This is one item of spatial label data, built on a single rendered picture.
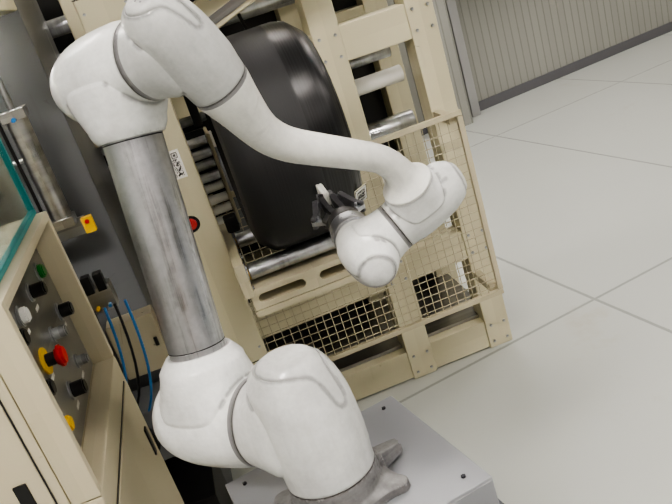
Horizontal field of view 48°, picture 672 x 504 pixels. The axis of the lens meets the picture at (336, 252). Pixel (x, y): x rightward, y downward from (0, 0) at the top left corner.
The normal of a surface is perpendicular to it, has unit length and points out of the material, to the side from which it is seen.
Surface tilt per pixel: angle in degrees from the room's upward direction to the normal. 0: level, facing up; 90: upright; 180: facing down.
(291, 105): 67
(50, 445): 90
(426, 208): 102
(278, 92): 57
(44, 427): 90
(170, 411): 75
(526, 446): 0
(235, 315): 90
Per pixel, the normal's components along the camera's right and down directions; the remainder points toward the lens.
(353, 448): 0.72, -0.03
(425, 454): -0.33, -0.90
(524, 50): 0.39, 0.24
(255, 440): -0.53, 0.33
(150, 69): -0.16, 0.71
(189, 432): -0.52, 0.09
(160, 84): -0.07, 0.85
